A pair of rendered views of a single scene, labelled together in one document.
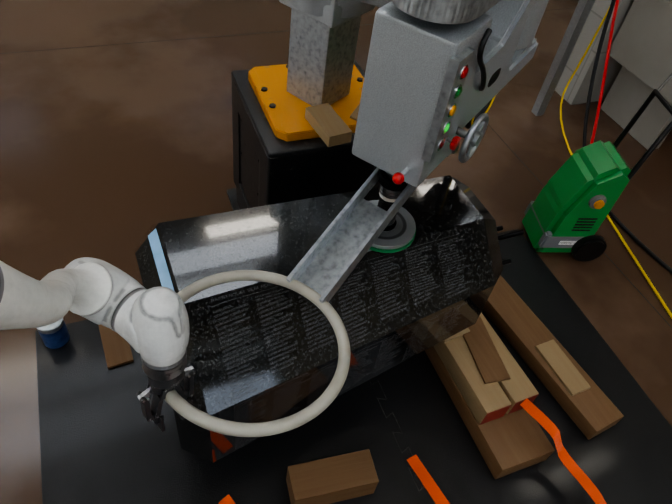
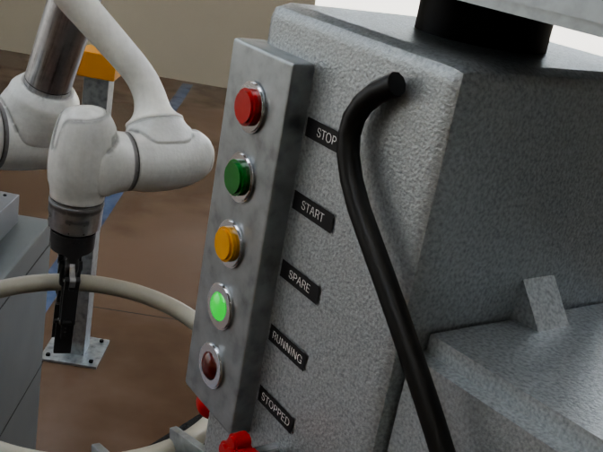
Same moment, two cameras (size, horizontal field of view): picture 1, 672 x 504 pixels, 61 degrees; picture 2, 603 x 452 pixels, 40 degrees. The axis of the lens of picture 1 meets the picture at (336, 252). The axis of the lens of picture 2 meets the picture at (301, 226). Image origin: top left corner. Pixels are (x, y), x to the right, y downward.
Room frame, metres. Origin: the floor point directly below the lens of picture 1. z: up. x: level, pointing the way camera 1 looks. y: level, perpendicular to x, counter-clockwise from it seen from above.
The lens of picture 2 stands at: (1.50, -0.70, 1.58)
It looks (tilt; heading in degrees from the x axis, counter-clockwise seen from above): 20 degrees down; 116
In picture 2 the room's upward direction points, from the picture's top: 10 degrees clockwise
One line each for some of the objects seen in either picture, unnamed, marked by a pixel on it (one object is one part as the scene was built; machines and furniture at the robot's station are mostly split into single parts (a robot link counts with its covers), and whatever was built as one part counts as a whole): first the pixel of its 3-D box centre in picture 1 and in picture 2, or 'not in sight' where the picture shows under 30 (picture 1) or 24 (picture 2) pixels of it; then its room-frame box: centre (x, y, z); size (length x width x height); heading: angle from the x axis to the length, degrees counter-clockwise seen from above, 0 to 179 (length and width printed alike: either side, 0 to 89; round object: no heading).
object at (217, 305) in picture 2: not in sight; (221, 306); (1.21, -0.22, 1.30); 0.02 x 0.01 x 0.02; 153
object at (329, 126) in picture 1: (328, 124); not in sight; (1.84, 0.11, 0.81); 0.20 x 0.10 x 0.05; 36
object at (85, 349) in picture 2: not in sight; (87, 209); (-0.27, 1.34, 0.54); 0.20 x 0.20 x 1.09; 28
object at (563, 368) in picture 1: (562, 366); not in sight; (1.41, -1.03, 0.10); 0.25 x 0.10 x 0.01; 31
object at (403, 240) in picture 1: (383, 223); not in sight; (1.33, -0.13, 0.82); 0.21 x 0.21 x 0.01
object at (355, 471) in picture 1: (331, 480); not in sight; (0.78, -0.12, 0.07); 0.30 x 0.12 x 0.12; 112
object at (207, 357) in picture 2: not in sight; (212, 365); (1.21, -0.22, 1.25); 0.02 x 0.01 x 0.02; 153
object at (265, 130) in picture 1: (309, 168); not in sight; (2.09, 0.19, 0.37); 0.66 x 0.66 x 0.74; 28
